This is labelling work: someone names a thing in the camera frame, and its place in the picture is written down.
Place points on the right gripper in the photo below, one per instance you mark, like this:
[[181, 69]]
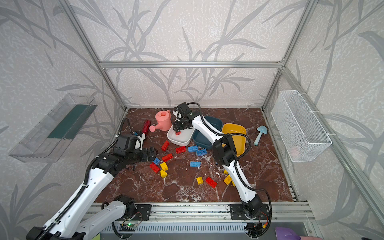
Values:
[[178, 123]]

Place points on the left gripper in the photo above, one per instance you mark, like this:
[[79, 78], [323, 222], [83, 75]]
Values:
[[145, 153]]

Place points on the blue lego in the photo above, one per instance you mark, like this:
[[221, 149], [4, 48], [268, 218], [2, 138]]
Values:
[[201, 152], [192, 149], [195, 164], [157, 161]]

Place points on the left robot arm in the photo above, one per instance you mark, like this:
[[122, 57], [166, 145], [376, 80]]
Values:
[[69, 223]]

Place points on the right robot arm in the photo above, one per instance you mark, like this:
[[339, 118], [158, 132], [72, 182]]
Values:
[[225, 155]]

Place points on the yellow lego left upper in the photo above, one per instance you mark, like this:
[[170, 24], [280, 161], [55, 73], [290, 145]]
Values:
[[164, 166]]

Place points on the pink watering can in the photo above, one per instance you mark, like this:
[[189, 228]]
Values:
[[163, 119]]

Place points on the yellow lego left lower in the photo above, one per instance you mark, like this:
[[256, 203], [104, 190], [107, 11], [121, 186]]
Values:
[[163, 174]]

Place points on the white rectangular bin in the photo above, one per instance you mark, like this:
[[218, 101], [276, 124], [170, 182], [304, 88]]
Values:
[[183, 139]]

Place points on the dark teal rectangular bin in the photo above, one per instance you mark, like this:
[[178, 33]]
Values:
[[202, 135]]

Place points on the yellow lego bottom centre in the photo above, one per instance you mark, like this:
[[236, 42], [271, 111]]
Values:
[[200, 180]]

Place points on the yellow rectangular bin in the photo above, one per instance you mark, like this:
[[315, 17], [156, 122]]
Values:
[[239, 141]]

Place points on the yellow lego right long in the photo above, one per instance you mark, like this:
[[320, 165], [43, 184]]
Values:
[[228, 180]]

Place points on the light blue toy shovel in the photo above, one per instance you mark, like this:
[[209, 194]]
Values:
[[262, 131]]

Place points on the purple object bottom right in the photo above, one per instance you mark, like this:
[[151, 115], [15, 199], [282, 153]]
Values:
[[286, 234]]

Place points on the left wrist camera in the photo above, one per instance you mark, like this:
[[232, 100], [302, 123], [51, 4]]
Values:
[[140, 136]]

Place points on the red handled tool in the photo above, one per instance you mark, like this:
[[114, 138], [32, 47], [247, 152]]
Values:
[[146, 127]]

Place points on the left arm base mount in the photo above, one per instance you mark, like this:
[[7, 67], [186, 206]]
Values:
[[140, 213]]

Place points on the clear plastic wall shelf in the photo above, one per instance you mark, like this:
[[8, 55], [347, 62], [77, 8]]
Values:
[[50, 138]]

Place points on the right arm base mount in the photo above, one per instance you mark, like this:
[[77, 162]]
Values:
[[237, 212]]

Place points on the white wire mesh basket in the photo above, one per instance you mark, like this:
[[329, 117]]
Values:
[[301, 132]]

